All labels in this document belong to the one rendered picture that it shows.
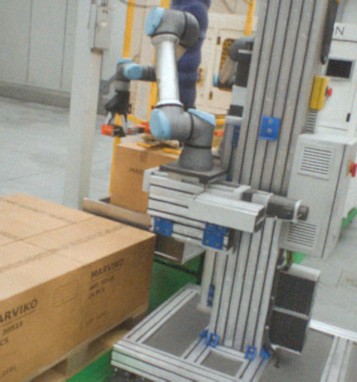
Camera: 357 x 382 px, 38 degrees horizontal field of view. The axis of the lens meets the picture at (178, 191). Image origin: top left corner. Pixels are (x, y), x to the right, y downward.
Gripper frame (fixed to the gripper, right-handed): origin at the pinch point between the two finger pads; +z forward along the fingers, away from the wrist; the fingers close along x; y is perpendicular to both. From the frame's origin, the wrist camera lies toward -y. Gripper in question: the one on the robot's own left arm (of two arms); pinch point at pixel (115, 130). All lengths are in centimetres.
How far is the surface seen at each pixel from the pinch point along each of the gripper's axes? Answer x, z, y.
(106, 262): -20, 57, -24
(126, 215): 4, 50, 24
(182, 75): -5, -30, 51
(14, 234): 26, 54, -37
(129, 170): 9.9, 26.1, 31.7
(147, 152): -0.9, 13.5, 31.9
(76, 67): 107, -24, 95
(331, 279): -88, 108, 180
